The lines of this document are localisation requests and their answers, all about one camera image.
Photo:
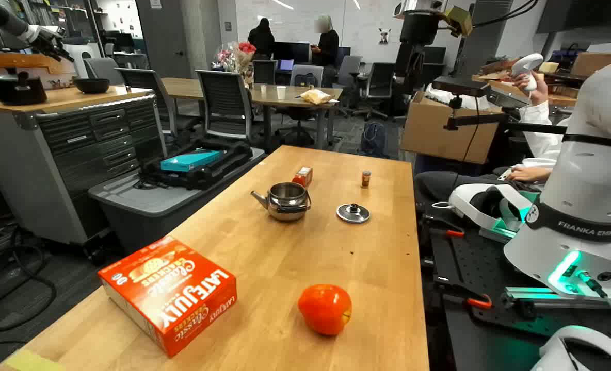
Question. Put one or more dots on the round steel kettle lid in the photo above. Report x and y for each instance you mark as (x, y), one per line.
(353, 213)

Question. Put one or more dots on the grey storage bin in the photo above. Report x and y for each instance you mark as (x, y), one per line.
(147, 208)

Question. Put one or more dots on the wooden crate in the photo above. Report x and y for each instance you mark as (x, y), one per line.
(22, 65)

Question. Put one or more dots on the standing person in black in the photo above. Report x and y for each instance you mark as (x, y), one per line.
(260, 40)

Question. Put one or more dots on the person in white shirt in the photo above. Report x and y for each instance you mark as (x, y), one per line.
(543, 145)

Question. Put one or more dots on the grey mesh office chair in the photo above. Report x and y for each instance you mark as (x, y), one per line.
(222, 104)
(143, 79)

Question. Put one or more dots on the pink flower bouquet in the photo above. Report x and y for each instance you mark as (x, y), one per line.
(235, 55)

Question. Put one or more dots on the black pot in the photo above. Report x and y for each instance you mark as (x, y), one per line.
(17, 91)

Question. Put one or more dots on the black bowl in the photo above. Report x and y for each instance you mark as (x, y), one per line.
(90, 86)

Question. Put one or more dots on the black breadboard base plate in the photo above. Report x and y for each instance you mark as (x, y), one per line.
(470, 276)

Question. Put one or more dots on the yellow bag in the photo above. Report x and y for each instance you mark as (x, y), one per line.
(316, 98)

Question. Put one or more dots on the standing person with grey cap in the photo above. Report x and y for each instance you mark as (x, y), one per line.
(327, 44)

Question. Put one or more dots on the orange cracker box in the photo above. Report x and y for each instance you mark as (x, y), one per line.
(167, 296)

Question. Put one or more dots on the black bag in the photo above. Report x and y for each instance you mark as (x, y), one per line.
(234, 159)

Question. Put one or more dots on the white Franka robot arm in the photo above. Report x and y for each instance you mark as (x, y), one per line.
(595, 171)

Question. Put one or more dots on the teal case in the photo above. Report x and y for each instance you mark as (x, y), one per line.
(189, 161)

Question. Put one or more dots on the wooden meeting table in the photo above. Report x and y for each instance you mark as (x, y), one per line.
(277, 96)

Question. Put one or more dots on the orange red tomato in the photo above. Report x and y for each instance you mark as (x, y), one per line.
(324, 311)

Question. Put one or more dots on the black stereo camera on stand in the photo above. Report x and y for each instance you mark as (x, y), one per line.
(472, 88)

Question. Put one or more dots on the grey drawer tool cabinet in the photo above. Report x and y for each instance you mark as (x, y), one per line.
(50, 166)

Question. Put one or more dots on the grey background robot arm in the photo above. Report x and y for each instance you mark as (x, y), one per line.
(13, 23)

